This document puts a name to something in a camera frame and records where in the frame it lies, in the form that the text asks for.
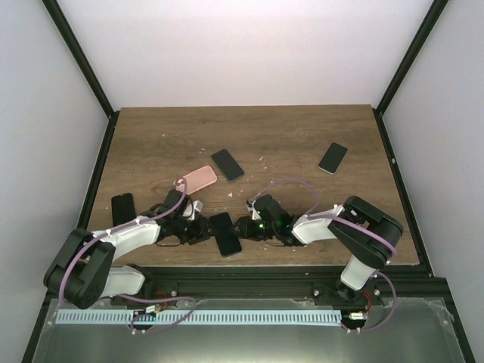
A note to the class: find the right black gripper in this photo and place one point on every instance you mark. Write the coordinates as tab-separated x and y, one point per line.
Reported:
245	231

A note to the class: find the black aluminium frame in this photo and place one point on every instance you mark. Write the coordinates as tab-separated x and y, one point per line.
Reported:
413	281

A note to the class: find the clear phone case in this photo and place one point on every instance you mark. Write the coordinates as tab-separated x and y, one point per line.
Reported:
227	236

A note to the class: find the pink phone case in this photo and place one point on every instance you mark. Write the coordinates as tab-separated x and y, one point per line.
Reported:
196	180

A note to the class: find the silver-edged black phone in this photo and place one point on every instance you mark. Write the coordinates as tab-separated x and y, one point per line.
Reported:
332	158

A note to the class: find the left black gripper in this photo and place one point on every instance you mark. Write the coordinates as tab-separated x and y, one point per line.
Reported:
201	232

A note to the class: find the light blue slotted cable duct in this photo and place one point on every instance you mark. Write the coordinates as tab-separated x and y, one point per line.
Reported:
203	317

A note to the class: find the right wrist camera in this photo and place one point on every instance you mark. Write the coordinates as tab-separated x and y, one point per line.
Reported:
250	204

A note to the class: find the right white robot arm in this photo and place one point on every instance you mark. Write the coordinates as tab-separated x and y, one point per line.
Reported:
368	233

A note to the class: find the teal-edged black phone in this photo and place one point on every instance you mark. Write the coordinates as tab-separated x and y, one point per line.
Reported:
228	166

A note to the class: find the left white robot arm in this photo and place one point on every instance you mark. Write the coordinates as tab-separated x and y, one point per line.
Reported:
82	271

